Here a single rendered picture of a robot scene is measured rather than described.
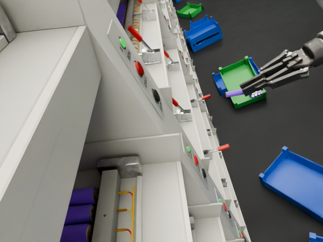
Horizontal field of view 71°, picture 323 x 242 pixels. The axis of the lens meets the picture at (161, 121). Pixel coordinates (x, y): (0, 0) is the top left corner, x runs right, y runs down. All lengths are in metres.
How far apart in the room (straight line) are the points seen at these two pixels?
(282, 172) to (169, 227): 1.04
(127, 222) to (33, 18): 0.21
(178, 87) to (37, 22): 0.58
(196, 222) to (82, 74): 0.36
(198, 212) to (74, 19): 0.36
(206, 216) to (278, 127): 1.03
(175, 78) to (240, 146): 0.72
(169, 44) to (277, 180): 0.80
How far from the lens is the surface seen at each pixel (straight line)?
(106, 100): 0.23
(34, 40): 0.19
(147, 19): 0.75
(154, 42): 0.60
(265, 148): 1.34
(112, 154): 0.29
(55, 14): 0.20
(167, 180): 0.28
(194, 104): 0.93
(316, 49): 0.76
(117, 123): 0.25
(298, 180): 1.24
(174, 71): 0.82
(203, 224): 0.46
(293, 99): 1.56
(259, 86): 0.75
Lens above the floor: 1.10
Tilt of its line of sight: 39 degrees down
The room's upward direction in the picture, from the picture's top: 33 degrees counter-clockwise
